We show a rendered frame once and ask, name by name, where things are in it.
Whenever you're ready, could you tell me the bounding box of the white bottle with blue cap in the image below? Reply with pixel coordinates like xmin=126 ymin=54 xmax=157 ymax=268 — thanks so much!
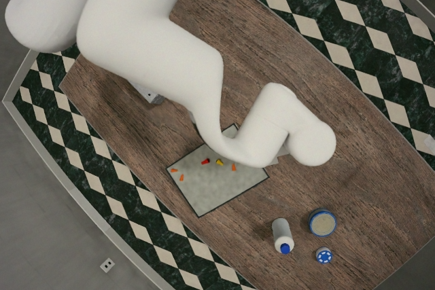
xmin=272 ymin=218 xmax=294 ymax=254

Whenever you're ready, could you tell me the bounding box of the round tin with blue rim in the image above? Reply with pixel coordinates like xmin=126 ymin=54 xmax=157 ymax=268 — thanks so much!
xmin=308 ymin=208 xmax=336 ymax=237

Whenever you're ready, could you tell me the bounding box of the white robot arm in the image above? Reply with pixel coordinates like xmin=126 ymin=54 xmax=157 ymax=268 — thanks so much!
xmin=5 ymin=0 xmax=336 ymax=168

